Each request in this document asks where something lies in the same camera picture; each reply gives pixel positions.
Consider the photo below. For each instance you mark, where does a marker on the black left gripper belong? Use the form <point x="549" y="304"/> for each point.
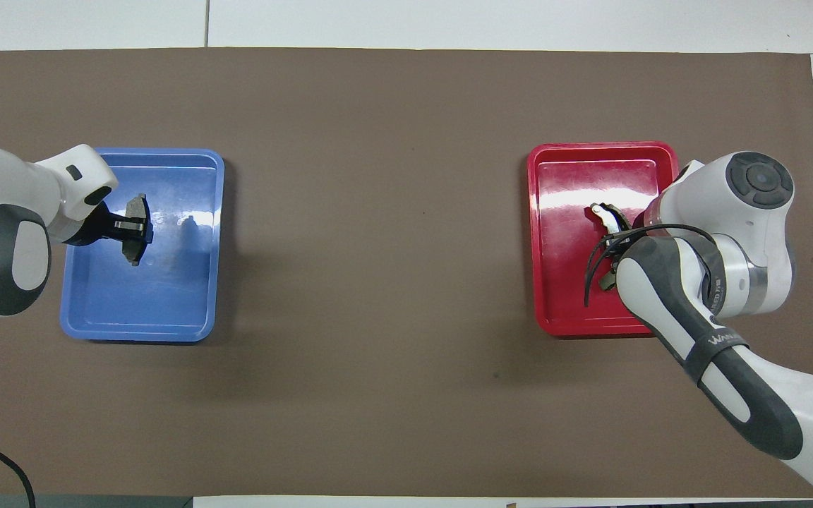
<point x="96" y="229"/>

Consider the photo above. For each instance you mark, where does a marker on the grey brake pad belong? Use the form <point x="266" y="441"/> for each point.
<point x="137" y="205"/>

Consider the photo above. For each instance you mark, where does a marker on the curved brake shoe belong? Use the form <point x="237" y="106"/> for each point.
<point x="605" y="214"/>

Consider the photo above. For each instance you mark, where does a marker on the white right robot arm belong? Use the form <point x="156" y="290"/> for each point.
<point x="745" y="233"/>

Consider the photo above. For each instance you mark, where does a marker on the blue plastic tray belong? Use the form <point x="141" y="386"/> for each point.
<point x="166" y="296"/>

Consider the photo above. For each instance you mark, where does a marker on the brown table mat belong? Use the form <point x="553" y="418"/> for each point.
<point x="378" y="395"/>

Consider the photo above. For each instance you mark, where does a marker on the red plastic tray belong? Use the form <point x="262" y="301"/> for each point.
<point x="562" y="282"/>

